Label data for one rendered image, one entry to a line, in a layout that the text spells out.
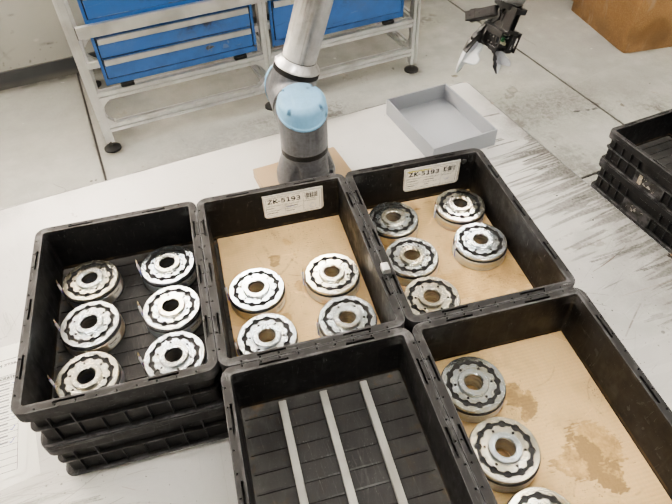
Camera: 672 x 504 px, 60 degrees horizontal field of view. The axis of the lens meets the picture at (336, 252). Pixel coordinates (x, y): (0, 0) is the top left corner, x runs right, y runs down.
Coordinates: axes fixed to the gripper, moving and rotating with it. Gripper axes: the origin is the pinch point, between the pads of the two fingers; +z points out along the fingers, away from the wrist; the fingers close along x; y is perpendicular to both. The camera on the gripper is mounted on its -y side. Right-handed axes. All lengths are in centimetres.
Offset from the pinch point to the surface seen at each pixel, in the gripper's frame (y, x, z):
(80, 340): 39, -109, 33
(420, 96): -13.6, -3.6, 13.9
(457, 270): 55, -43, 16
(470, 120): 1.7, 3.9, 13.7
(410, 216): 40, -45, 13
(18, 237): -14, -114, 51
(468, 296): 62, -45, 16
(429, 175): 35, -38, 8
